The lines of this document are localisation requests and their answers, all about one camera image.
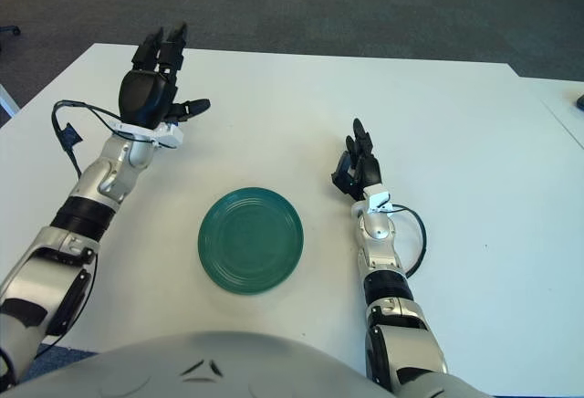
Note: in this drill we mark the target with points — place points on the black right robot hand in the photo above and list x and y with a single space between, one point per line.
365 174

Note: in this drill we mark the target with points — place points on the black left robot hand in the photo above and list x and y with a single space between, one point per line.
141 97

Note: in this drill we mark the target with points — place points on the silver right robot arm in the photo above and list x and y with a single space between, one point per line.
383 233

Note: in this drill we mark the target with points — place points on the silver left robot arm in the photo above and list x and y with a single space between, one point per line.
105 179

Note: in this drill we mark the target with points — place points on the green round plate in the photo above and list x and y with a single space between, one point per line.
251 243

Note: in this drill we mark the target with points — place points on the white desk with leg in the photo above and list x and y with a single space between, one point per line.
7 99

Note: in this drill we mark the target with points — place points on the black office chair base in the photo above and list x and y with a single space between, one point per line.
11 29

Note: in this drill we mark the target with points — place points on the white adjacent table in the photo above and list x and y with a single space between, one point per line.
561 101

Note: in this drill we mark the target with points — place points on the dark object on adjacent table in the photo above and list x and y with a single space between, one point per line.
580 101

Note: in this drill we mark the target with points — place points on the grey robot torso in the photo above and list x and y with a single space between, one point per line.
205 370

